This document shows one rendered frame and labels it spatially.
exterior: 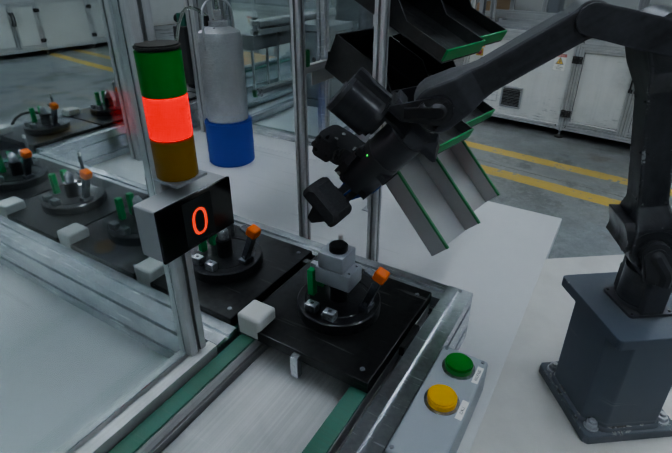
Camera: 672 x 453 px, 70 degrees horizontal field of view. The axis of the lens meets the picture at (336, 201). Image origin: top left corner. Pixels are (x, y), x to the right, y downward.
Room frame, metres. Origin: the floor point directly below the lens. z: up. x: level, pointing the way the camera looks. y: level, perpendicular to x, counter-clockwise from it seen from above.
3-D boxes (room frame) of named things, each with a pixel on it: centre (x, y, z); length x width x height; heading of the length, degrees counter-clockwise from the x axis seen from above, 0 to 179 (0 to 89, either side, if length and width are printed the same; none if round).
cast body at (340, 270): (0.65, 0.00, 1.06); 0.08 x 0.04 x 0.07; 59
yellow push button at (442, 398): (0.46, -0.14, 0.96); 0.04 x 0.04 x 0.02
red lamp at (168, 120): (0.54, 0.19, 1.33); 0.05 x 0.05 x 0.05
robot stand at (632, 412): (0.54, -0.43, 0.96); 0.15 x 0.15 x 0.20; 6
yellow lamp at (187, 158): (0.54, 0.19, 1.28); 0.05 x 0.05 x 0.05
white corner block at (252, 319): (0.61, 0.13, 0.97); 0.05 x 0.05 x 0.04; 59
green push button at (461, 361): (0.52, -0.18, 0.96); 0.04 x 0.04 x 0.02
